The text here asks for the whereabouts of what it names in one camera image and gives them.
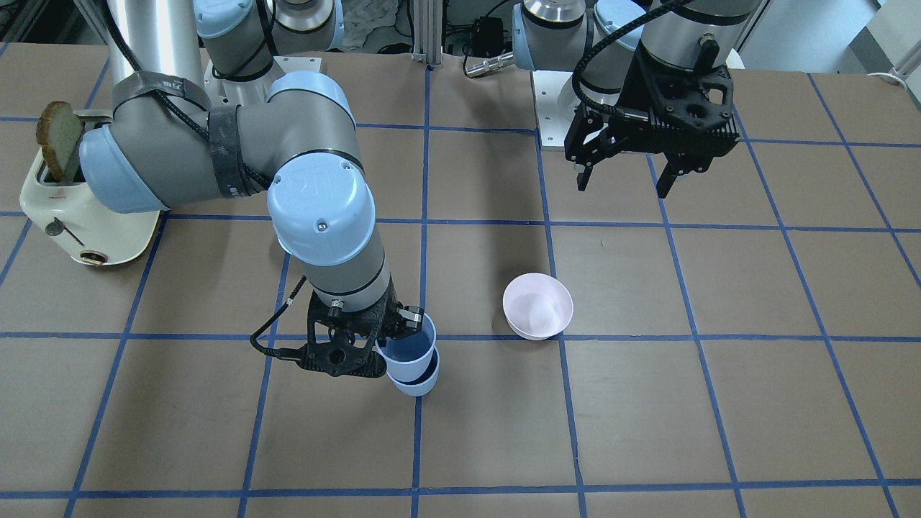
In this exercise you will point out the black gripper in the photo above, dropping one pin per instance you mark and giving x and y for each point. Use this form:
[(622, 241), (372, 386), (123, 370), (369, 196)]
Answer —
[(408, 319)]

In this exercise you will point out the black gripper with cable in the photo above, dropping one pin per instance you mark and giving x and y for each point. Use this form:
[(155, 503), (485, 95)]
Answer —
[(631, 88)]

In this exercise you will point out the blue cup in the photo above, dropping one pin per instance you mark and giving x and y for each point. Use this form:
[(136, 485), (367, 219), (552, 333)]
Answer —
[(416, 377), (409, 348)]

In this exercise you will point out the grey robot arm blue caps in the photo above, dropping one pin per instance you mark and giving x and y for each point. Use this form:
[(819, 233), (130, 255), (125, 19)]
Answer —
[(202, 111)]

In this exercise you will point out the cream toaster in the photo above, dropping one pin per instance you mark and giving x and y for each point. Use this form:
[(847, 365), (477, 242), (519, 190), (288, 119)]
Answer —
[(69, 213)]

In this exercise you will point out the toast slice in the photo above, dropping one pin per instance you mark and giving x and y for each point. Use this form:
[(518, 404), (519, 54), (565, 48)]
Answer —
[(58, 132)]

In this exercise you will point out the grey robot arm with cable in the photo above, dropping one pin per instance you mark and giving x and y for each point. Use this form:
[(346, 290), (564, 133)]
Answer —
[(554, 35)]

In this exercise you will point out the aluminium frame post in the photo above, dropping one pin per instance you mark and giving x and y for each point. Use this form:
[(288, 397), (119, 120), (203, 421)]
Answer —
[(428, 26)]

